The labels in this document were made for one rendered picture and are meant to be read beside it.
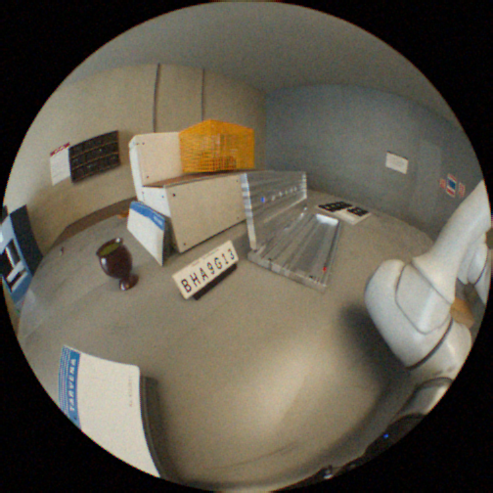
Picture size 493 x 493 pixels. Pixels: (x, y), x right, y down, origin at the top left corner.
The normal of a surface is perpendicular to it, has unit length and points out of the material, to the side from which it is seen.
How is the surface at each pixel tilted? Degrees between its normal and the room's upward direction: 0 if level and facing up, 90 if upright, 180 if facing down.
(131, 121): 90
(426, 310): 71
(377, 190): 90
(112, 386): 0
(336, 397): 0
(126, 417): 0
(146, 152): 90
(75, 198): 90
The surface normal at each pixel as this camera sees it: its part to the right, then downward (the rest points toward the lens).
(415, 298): -0.93, -0.23
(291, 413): 0.00, -0.84
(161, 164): 0.80, 0.33
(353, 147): -0.70, 0.39
